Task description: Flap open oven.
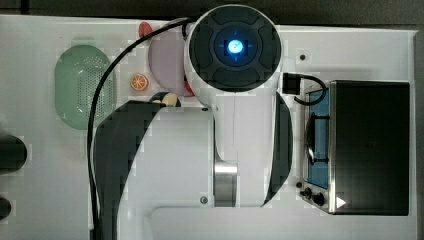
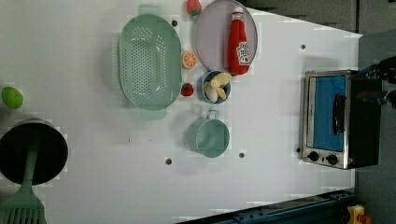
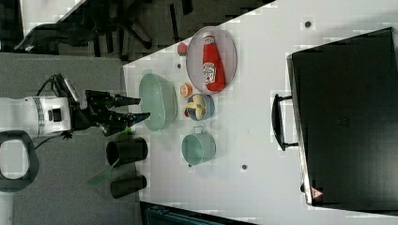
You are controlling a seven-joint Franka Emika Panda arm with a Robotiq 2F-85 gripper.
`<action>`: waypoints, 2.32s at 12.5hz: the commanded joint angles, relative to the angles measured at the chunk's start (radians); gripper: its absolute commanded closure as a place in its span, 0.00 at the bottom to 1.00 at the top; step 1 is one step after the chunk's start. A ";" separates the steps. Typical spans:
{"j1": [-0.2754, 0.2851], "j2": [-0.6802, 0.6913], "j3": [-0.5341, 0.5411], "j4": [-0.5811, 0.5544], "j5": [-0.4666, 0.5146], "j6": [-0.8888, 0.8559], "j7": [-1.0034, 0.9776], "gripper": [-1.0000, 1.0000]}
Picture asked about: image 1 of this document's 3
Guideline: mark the blue oven door with handle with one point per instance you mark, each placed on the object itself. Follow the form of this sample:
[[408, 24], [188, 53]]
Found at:
[[317, 139]]

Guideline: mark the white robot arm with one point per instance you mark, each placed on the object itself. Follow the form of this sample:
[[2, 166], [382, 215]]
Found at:
[[233, 62]]

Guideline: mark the black toaster oven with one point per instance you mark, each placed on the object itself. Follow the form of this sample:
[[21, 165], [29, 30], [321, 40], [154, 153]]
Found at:
[[368, 149]]

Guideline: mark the red ketchup bottle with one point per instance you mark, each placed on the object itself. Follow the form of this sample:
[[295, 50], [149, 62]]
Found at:
[[188, 87]]

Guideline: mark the lilac round plate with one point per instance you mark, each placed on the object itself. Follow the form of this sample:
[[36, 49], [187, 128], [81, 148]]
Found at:
[[166, 62]]

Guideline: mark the orange slice toy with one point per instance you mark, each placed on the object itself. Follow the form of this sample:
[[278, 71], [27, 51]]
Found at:
[[139, 82]]

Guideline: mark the red strawberry toy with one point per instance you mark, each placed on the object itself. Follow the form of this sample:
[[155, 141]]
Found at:
[[144, 29]]

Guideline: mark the green oval colander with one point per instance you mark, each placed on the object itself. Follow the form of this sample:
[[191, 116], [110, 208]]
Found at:
[[77, 74]]

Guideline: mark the black round pot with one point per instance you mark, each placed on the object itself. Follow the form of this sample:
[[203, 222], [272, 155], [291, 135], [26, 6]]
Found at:
[[13, 154]]

